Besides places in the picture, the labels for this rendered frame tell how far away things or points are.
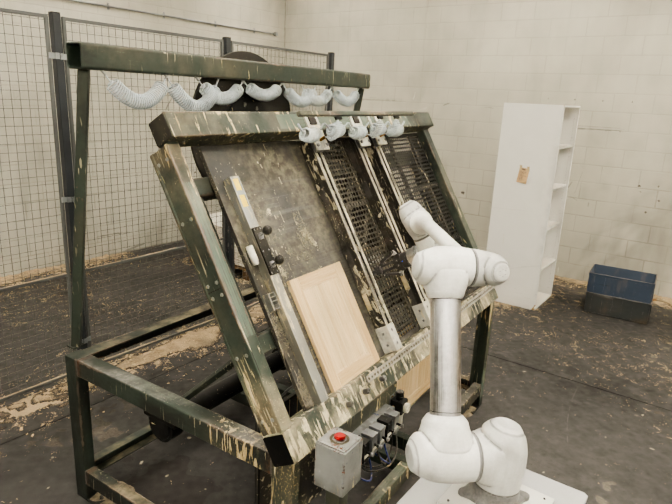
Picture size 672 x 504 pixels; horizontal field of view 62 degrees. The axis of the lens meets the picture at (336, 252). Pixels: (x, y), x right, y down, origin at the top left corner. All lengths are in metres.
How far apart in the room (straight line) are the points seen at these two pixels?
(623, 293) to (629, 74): 2.41
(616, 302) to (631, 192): 1.44
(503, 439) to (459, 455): 0.15
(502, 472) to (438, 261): 0.69
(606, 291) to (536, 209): 1.11
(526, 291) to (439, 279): 4.31
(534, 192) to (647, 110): 1.76
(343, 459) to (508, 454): 0.52
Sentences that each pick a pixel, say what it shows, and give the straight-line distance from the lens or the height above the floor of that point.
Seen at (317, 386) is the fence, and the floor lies 0.96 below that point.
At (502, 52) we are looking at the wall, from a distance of 7.55.
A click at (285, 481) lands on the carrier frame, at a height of 0.71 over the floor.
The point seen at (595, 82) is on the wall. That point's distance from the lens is 7.21.
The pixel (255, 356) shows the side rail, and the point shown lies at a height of 1.15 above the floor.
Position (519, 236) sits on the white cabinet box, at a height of 0.74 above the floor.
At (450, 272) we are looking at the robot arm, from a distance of 1.87.
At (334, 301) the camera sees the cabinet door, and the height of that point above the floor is 1.17.
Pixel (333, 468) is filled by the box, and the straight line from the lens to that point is 1.99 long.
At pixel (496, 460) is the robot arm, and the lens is 1.95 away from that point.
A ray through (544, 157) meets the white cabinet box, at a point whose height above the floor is 1.56.
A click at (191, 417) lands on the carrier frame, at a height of 0.78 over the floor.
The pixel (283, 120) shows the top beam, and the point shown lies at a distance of 2.57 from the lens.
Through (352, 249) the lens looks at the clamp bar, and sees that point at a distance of 2.63.
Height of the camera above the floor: 2.04
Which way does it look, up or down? 16 degrees down
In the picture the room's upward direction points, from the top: 3 degrees clockwise
